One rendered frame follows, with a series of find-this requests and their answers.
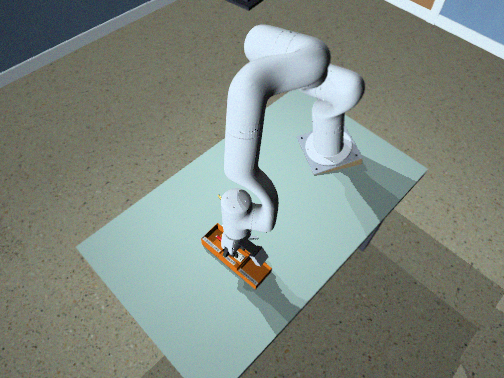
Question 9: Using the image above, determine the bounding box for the orange bin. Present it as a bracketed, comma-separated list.
[201, 223, 271, 290]

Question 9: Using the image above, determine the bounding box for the white domino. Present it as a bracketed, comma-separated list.
[234, 251, 245, 262]

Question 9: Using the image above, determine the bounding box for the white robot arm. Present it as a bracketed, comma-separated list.
[221, 25, 365, 267]

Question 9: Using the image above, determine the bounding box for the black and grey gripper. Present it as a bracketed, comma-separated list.
[221, 230, 252, 258]

